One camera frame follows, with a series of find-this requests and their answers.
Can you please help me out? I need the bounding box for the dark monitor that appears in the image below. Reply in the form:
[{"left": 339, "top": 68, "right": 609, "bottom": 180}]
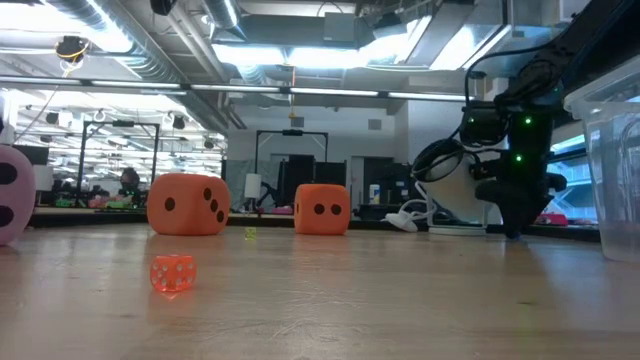
[{"left": 12, "top": 144, "right": 51, "bottom": 166}]

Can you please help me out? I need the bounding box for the pink foam die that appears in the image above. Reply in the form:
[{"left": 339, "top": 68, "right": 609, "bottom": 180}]
[{"left": 0, "top": 144, "right": 37, "bottom": 247}]

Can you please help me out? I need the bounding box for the white security camera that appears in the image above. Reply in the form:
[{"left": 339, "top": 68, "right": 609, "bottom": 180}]
[{"left": 411, "top": 138, "right": 494, "bottom": 237}]

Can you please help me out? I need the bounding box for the white cable adapter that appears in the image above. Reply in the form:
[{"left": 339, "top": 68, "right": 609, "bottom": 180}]
[{"left": 382, "top": 209, "right": 419, "bottom": 234}]

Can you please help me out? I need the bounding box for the orange foam die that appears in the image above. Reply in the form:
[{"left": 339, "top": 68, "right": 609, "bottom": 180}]
[
  {"left": 293, "top": 183, "right": 352, "bottom": 236},
  {"left": 146, "top": 172, "right": 232, "bottom": 237}
]

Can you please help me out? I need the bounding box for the long ceiling light bar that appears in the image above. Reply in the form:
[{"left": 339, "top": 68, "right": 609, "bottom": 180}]
[{"left": 0, "top": 74, "right": 474, "bottom": 101}]

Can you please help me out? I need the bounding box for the narrow silver ventilation duct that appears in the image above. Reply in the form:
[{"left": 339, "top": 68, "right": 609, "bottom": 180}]
[{"left": 202, "top": 0, "right": 241, "bottom": 31}]

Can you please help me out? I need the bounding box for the clear plastic bin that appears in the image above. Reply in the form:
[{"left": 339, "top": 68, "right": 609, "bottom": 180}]
[{"left": 563, "top": 53, "right": 640, "bottom": 264}]

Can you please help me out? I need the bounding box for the small orange translucent die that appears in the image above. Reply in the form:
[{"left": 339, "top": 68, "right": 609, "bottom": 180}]
[{"left": 149, "top": 253, "right": 198, "bottom": 293}]

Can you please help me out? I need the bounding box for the yellow hanging cord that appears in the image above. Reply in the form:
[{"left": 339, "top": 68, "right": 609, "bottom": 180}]
[{"left": 288, "top": 64, "right": 299, "bottom": 120}]

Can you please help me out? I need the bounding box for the wide silver ventilation duct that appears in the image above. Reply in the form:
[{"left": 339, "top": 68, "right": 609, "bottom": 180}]
[{"left": 44, "top": 0, "right": 231, "bottom": 134}]

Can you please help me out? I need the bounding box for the white camera cable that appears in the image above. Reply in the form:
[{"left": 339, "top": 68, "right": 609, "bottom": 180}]
[{"left": 407, "top": 180, "right": 436, "bottom": 226}]

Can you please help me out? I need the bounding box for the person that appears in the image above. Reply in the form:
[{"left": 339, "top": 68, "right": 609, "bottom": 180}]
[{"left": 118, "top": 167, "right": 142, "bottom": 199}]

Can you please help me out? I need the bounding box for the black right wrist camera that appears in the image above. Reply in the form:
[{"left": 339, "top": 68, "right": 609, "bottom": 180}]
[{"left": 458, "top": 101, "right": 512, "bottom": 148}]

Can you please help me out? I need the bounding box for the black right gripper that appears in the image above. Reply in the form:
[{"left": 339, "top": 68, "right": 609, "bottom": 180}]
[{"left": 474, "top": 107, "right": 569, "bottom": 240}]

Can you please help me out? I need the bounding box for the white board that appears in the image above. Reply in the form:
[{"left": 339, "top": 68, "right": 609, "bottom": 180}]
[{"left": 243, "top": 172, "right": 263, "bottom": 200}]

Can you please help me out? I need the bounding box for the black yellow cord reel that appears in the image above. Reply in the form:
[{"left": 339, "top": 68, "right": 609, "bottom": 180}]
[{"left": 53, "top": 34, "right": 91, "bottom": 64}]

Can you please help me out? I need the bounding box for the tall black rig frame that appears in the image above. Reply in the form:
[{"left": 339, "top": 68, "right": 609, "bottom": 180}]
[{"left": 77, "top": 119, "right": 161, "bottom": 207}]

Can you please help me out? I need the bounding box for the black cabinet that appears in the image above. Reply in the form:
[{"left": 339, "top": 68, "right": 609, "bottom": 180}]
[{"left": 277, "top": 154, "right": 347, "bottom": 201}]

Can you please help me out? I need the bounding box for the red crate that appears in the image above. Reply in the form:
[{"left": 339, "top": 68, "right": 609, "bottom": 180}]
[{"left": 534, "top": 213, "right": 569, "bottom": 227}]

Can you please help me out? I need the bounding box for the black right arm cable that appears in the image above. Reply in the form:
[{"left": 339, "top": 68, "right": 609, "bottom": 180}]
[{"left": 462, "top": 44, "right": 549, "bottom": 106}]

